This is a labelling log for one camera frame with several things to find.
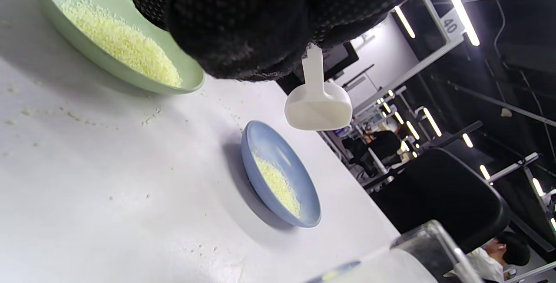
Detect green bowl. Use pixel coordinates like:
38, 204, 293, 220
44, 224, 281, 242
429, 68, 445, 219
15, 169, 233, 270
30, 0, 205, 96

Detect rice heap in green bowl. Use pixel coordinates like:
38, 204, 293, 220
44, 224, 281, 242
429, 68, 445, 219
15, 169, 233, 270
60, 0, 183, 88

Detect person's left hand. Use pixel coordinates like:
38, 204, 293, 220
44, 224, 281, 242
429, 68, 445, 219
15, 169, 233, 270
121, 0, 440, 82

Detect black monitor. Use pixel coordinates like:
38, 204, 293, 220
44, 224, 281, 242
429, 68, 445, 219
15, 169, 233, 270
321, 42, 360, 81

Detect white plastic scoop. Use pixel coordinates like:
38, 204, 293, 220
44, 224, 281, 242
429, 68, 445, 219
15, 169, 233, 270
284, 44, 353, 131

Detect row of ceiling light strips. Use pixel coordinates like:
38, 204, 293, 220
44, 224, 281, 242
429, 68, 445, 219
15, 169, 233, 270
376, 0, 556, 231

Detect clear plastic container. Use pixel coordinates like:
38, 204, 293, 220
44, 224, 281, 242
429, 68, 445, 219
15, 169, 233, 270
389, 220, 483, 283

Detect blue bowl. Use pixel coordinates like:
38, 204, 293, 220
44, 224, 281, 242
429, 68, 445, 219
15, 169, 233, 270
241, 120, 322, 228

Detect white numbered sign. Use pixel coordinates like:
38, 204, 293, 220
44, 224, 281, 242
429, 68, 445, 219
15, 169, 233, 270
440, 8, 465, 42

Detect black office chair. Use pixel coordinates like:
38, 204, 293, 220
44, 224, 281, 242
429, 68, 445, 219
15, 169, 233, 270
369, 147, 513, 254

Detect rice heap in blue bowl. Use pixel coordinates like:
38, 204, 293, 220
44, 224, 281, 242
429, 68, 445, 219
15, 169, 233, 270
252, 150, 301, 218

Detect scattered rice grains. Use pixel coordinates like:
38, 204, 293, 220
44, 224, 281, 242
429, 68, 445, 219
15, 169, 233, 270
2, 81, 244, 257

